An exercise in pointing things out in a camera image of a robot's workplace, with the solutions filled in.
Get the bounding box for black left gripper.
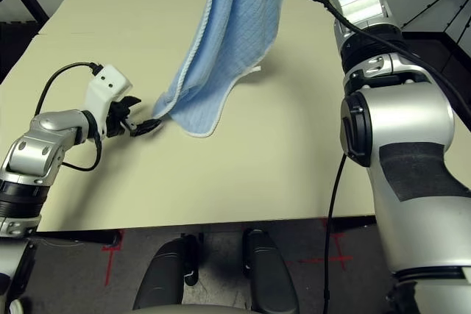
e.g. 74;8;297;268
105;96;163;139

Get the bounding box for light blue white-trimmed towel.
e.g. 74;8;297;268
152;0;287;140

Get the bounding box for black table base bar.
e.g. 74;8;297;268
36;231;123;247

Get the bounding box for black foam floor mat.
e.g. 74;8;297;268
402;29;471;126
0;19;49;84

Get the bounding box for dark grey robot left leg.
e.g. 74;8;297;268
132;238;202;312

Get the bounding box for grey robot torso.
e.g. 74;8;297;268
139;302;258;314

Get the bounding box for black tripod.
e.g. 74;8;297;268
400;0;471;41

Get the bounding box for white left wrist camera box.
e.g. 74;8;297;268
83;65;134;138

